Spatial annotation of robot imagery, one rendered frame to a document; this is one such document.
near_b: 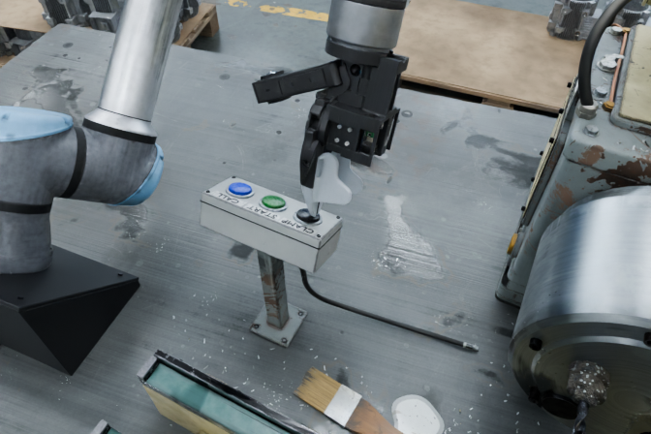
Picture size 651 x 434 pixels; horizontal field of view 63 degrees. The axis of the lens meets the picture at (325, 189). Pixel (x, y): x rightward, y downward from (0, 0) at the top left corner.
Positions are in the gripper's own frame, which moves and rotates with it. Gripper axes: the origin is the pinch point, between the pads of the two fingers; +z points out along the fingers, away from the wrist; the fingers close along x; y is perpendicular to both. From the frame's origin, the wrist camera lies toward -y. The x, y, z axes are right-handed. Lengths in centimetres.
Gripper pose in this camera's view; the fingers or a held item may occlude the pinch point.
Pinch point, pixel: (310, 203)
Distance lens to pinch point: 64.9
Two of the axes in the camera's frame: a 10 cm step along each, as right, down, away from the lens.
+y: 8.9, 3.3, -3.1
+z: -1.8, 8.8, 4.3
